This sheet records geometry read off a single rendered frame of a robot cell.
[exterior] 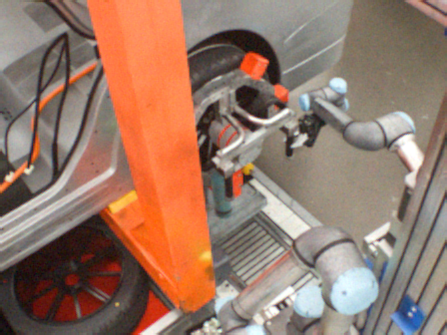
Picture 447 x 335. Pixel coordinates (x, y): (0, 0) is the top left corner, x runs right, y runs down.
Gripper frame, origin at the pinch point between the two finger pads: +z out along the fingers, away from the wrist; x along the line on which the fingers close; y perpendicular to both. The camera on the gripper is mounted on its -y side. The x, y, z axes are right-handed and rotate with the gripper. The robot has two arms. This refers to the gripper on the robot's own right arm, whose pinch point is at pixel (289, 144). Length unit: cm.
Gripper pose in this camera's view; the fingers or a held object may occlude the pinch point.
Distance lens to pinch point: 243.3
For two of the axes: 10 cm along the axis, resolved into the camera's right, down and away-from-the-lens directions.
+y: -0.6, -6.6, -7.5
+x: 6.5, 5.4, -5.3
